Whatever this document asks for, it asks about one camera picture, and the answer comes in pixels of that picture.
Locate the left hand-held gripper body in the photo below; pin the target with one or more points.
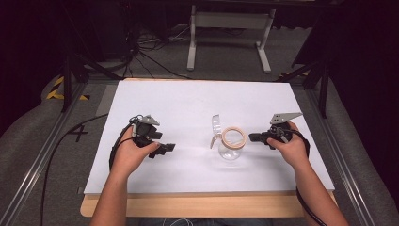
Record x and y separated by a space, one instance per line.
145 130

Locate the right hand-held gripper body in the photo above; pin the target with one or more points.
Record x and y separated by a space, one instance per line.
280 132

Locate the person's right hand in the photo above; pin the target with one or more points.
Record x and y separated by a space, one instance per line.
293 150

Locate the person's left hand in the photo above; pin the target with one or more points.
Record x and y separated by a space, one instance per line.
130 155

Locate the white table mat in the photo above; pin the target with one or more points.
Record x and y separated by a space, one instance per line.
200 106

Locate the black metal stand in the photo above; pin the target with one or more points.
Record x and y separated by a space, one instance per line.
75 72
316 78

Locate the aluminium floor rail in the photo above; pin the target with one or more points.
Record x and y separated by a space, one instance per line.
37 163
342 163

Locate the white metal table frame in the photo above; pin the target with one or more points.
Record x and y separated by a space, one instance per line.
230 20

